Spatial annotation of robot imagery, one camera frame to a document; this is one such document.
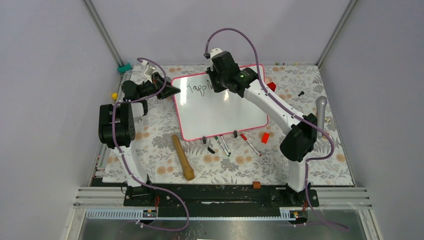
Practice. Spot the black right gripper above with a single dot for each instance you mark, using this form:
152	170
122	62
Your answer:
217	88

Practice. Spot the pink framed whiteboard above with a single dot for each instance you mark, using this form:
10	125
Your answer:
203	113

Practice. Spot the blue whiteboard marker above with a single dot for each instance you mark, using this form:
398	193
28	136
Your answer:
225	145

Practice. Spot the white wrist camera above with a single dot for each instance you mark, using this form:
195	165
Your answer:
213	52
149	69

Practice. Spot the silver toy microphone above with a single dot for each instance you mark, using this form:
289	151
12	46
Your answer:
321	103

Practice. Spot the red whiteboard marker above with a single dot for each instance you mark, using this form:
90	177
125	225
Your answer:
250	144

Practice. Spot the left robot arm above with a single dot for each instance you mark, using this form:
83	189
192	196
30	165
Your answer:
116	128

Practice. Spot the gold toy microphone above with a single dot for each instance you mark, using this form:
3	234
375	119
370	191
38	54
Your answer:
187	170

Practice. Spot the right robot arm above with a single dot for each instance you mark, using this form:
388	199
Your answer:
299	129

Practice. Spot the floral patterned table mat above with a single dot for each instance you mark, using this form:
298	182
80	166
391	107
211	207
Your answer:
157	154

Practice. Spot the black marker cap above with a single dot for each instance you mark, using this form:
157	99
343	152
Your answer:
211	150

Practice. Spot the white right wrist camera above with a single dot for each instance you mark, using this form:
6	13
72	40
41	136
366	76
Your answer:
213	52

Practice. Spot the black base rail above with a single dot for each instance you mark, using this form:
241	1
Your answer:
216	200

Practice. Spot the large red block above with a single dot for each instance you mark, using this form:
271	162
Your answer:
272	86

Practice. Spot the small red block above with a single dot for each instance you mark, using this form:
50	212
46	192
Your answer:
265	137

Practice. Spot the teal clamp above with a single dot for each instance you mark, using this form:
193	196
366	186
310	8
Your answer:
124	68

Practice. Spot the green whiteboard marker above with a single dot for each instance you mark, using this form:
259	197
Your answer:
222	146

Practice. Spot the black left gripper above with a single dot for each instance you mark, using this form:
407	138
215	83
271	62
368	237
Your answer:
158	84

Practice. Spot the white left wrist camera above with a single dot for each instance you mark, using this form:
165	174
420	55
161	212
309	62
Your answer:
149	69

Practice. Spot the small brown cube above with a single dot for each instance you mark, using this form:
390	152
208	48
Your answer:
256	185

